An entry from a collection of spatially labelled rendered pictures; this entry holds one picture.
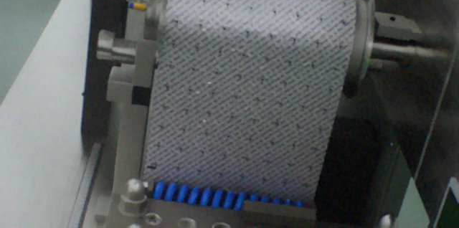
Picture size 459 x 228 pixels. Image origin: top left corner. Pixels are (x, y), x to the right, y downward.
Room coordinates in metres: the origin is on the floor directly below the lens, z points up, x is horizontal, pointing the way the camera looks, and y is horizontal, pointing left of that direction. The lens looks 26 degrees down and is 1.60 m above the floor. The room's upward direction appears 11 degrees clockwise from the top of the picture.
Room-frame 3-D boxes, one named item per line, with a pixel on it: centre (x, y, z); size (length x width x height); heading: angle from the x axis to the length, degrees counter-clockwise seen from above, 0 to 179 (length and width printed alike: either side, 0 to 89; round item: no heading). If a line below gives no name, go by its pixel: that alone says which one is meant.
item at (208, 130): (0.88, -0.01, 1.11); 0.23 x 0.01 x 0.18; 95
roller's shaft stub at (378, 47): (0.96, -0.18, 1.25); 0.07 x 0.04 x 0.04; 95
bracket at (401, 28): (0.96, -0.19, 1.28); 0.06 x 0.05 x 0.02; 95
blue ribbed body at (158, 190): (0.86, -0.02, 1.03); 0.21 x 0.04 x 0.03; 95
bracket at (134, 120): (0.96, 0.15, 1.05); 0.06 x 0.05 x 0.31; 95
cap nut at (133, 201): (0.80, 0.10, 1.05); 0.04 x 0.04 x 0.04
